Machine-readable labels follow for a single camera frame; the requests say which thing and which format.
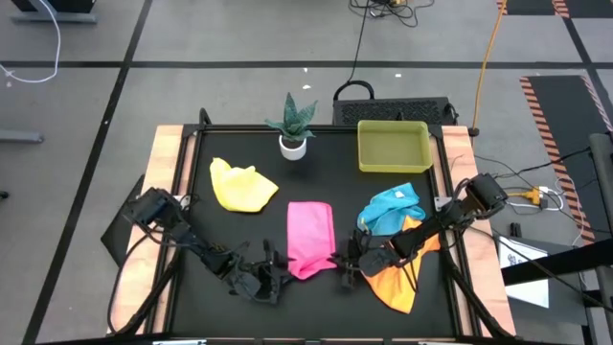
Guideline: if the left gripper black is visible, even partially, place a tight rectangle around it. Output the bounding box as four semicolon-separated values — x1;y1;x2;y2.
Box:
226;238;296;306

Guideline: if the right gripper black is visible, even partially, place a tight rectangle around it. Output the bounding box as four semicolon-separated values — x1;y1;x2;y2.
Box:
333;229;401;290

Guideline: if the pink microfiber towel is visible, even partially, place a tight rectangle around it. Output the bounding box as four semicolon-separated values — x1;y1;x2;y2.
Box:
285;200;338;281

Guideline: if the blue microfiber towel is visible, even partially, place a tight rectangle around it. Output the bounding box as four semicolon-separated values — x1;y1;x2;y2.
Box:
356;181;427;237

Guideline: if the yellow-green plastic bin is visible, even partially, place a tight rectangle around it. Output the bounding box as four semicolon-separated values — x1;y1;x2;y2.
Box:
356;119;435;174

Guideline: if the orange microfiber towel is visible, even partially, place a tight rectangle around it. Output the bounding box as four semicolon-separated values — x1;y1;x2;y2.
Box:
358;215;443;315

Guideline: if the yellow microfiber towel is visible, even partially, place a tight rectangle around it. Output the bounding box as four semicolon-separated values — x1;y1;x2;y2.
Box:
209;156;280;214

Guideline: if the white plant pot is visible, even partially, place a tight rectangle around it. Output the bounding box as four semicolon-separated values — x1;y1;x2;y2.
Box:
279;133;308;162

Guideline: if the green snake plant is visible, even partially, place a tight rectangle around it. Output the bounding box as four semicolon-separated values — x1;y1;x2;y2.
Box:
263;92;319;143

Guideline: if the black perforated computer case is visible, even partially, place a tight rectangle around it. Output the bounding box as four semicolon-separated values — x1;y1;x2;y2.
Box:
332;80;460;127

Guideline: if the wooden table side board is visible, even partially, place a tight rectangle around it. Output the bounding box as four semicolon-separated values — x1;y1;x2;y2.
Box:
440;125;517;336
107;125;197;336

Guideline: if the white paper sheet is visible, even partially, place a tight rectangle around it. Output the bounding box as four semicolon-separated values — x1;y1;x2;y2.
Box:
497;236;551;310

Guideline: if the orange plug connector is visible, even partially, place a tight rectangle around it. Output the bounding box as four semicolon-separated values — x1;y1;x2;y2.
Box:
507;188;545;203

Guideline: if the black flat beam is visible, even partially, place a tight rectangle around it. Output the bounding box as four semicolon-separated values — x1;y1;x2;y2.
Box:
500;238;613;288

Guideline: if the black hazard-striped floor mat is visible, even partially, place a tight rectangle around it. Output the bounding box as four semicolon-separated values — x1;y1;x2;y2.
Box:
495;0;613;19
519;74;613;246

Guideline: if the grey padded pole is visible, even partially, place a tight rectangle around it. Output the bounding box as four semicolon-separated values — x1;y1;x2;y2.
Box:
587;132;613;312

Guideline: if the grey floor bar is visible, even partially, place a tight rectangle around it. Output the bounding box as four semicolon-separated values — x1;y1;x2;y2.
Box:
0;128;45;145

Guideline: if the grey desk foot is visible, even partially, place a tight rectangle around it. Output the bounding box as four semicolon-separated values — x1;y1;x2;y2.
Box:
9;0;100;25

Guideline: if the black aluminium table frame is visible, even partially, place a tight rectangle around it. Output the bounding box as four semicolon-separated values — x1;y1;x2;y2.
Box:
143;122;485;345

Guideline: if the long black floor cable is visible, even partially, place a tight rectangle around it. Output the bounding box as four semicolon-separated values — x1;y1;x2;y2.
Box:
347;0;373;83

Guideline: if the thin black floor cable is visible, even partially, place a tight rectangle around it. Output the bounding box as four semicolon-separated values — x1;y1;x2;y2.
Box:
473;146;593;181

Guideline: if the orange extension cable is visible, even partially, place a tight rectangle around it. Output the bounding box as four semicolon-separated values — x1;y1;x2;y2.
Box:
470;0;509;138

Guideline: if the tangled black cable bundle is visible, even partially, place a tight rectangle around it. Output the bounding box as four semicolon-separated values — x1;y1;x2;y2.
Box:
349;0;436;29

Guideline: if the white floor cable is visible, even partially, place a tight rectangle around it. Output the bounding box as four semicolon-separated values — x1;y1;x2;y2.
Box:
0;0;62;85

